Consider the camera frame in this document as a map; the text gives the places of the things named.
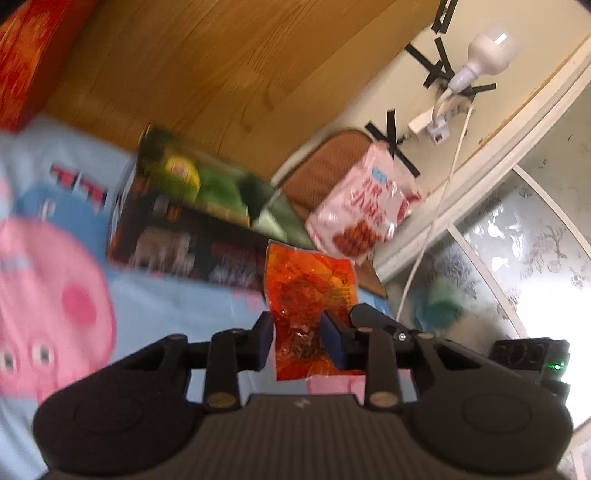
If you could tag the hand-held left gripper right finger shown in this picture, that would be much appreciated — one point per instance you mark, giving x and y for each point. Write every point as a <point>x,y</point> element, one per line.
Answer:
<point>332,344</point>

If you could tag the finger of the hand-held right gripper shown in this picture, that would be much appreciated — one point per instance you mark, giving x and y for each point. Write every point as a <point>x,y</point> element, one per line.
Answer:
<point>371,318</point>

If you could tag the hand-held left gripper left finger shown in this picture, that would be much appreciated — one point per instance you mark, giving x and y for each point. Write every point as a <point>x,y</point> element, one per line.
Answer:
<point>263,341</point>

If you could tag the red snack packet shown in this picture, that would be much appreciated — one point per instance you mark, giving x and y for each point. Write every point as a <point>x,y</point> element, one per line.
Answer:
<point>304,295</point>

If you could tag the pale green snack packet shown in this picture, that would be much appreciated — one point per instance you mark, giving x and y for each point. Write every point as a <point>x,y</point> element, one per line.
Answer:
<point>277,221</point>

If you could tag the black cardboard box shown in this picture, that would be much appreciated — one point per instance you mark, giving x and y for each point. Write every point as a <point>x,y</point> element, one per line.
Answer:
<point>184,240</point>

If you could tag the bright green snack packet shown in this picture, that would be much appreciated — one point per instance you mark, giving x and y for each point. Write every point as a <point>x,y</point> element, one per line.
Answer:
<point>194,177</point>

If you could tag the pink snack packet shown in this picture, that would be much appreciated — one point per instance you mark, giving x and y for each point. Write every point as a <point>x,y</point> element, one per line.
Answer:
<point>360,207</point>

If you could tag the patterned glass door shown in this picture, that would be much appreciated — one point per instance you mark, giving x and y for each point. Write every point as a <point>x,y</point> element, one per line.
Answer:
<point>521,240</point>

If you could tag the brown cushion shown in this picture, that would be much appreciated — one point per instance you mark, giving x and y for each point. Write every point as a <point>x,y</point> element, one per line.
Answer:
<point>323,161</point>

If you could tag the black tape strip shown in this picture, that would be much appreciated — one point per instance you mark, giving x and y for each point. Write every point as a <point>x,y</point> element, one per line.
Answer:
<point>444,16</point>
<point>397,143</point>
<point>427,60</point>
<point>438,69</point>

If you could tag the white plug adapter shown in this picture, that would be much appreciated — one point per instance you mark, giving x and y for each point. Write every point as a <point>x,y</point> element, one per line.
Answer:
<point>437,134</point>

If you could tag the blue printed bedsheet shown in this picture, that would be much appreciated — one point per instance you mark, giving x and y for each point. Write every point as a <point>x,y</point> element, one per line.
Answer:
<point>69,277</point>

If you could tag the white power strip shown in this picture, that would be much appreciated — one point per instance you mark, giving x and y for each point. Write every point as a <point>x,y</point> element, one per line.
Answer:
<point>438,117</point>

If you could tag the wooden headboard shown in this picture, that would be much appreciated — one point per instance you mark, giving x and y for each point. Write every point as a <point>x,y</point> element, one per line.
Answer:
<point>231,69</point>

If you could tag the white light bulb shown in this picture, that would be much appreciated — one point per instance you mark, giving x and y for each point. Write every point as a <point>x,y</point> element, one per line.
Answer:
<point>485,50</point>

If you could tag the red pillow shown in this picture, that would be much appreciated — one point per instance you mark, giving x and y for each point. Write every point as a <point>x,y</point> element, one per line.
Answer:
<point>32,60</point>

